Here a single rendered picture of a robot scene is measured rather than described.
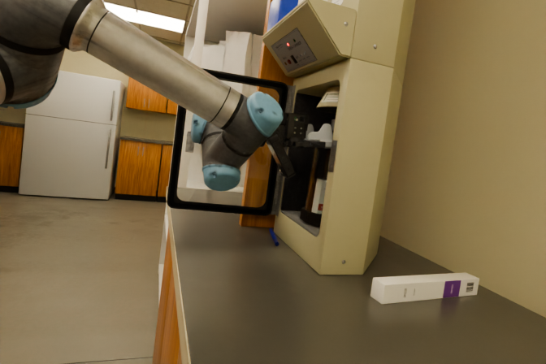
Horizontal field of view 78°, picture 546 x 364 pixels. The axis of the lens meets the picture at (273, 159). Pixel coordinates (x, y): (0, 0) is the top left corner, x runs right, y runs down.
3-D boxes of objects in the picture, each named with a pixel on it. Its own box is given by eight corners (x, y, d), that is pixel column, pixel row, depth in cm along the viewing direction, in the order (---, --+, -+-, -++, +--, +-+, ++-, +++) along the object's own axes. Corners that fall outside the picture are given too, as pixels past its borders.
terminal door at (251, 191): (270, 216, 102) (288, 83, 100) (166, 208, 95) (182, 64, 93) (270, 215, 103) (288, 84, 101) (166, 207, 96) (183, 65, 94)
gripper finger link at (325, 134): (348, 124, 80) (309, 121, 81) (345, 149, 80) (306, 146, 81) (346, 125, 83) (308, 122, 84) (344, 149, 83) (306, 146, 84)
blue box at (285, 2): (298, 42, 99) (302, 10, 99) (313, 33, 90) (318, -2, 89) (266, 34, 96) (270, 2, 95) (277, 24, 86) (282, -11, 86)
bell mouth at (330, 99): (360, 118, 100) (362, 99, 99) (400, 116, 83) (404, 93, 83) (305, 108, 94) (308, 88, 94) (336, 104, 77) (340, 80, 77)
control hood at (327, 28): (293, 78, 102) (297, 44, 101) (351, 57, 71) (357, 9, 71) (257, 71, 98) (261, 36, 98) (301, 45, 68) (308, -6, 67)
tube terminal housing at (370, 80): (344, 234, 112) (378, -2, 108) (413, 275, 82) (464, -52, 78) (272, 231, 104) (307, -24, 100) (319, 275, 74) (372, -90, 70)
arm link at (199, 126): (190, 153, 76) (189, 125, 81) (238, 155, 80) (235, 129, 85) (194, 128, 70) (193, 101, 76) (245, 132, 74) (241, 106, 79)
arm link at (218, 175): (223, 158, 62) (219, 115, 69) (195, 189, 69) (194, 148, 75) (258, 168, 66) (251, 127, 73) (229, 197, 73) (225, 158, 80)
